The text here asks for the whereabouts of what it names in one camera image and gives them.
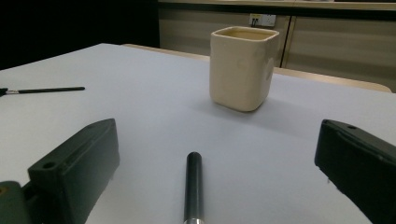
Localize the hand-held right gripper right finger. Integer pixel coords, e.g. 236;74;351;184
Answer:
314;119;396;224

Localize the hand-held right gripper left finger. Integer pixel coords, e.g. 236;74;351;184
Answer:
27;118;121;224

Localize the thin black-handled makeup brush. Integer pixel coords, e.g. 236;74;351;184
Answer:
0;86;86;97

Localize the thick black-handled makeup brush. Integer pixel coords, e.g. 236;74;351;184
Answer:
183;151;205;224

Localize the beige square cup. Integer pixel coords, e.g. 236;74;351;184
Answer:
208;26;280;113

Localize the white table cover sheet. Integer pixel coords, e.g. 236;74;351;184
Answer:
0;42;396;224

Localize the white wall socket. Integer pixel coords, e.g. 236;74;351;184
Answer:
248;13;277;27

